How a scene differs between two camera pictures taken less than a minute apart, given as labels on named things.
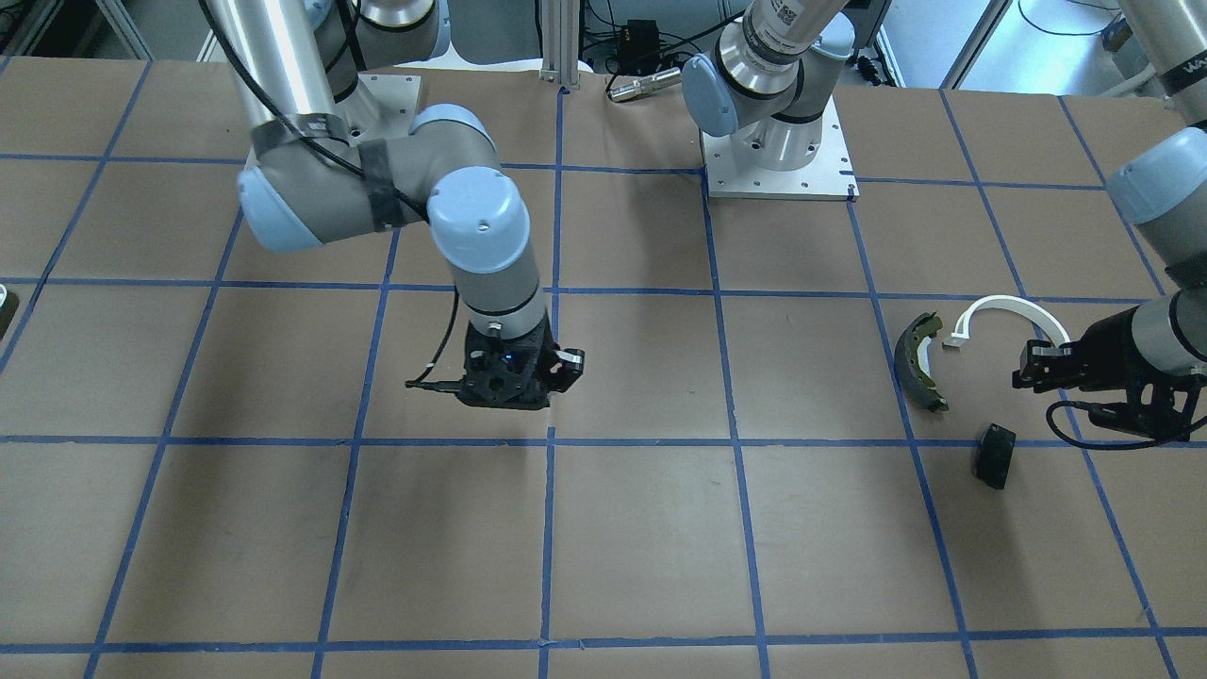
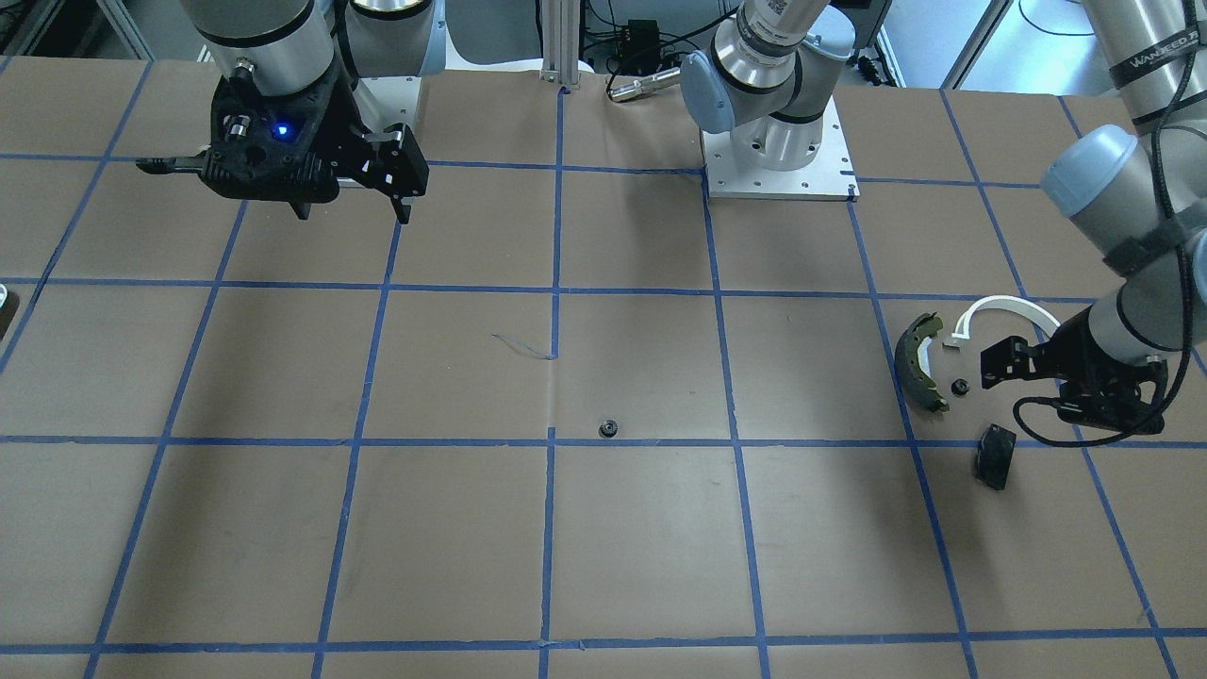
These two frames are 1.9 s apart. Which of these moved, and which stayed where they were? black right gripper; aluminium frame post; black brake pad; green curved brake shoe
Moved: black right gripper
Stayed: aluminium frame post; black brake pad; green curved brake shoe
